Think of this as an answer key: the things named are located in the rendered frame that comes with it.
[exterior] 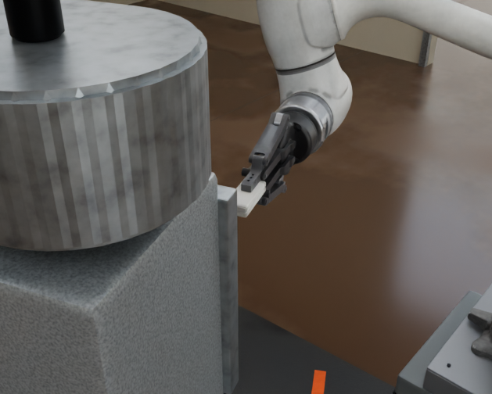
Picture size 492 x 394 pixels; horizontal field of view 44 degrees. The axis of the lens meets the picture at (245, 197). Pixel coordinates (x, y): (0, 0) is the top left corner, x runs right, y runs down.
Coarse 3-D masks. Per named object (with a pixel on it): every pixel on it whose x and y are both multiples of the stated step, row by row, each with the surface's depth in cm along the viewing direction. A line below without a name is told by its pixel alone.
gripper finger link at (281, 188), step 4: (276, 184) 88; (280, 184) 88; (284, 184) 90; (272, 188) 86; (276, 188) 87; (280, 188) 88; (284, 188) 90; (272, 192) 85; (276, 192) 87; (280, 192) 88; (284, 192) 90; (272, 196) 85; (276, 196) 87; (264, 200) 82; (268, 200) 84; (264, 204) 82
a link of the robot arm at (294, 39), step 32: (288, 0) 91; (320, 0) 91; (352, 0) 92; (384, 0) 92; (416, 0) 92; (448, 0) 93; (288, 32) 93; (320, 32) 93; (448, 32) 93; (480, 32) 92; (288, 64) 96
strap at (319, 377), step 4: (316, 372) 241; (320, 372) 241; (324, 372) 241; (316, 376) 239; (320, 376) 239; (324, 376) 239; (316, 380) 237; (320, 380) 237; (324, 380) 237; (316, 384) 236; (320, 384) 236; (324, 384) 236; (312, 388) 234; (316, 388) 234; (320, 388) 234; (324, 388) 234; (312, 392) 232; (316, 392) 232; (320, 392) 232
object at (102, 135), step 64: (0, 0) 55; (64, 0) 55; (0, 64) 41; (64, 64) 41; (128, 64) 41; (192, 64) 43; (0, 128) 37; (64, 128) 38; (128, 128) 40; (192, 128) 44; (0, 192) 40; (64, 192) 40; (128, 192) 42; (192, 192) 47
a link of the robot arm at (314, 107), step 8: (296, 96) 95; (304, 96) 95; (312, 96) 95; (288, 104) 93; (296, 104) 92; (304, 104) 92; (312, 104) 93; (320, 104) 94; (280, 112) 94; (304, 112) 92; (312, 112) 92; (320, 112) 93; (328, 112) 95; (312, 120) 92; (320, 120) 92; (328, 120) 94; (320, 128) 92; (328, 128) 95; (320, 136) 93; (320, 144) 94; (312, 152) 95
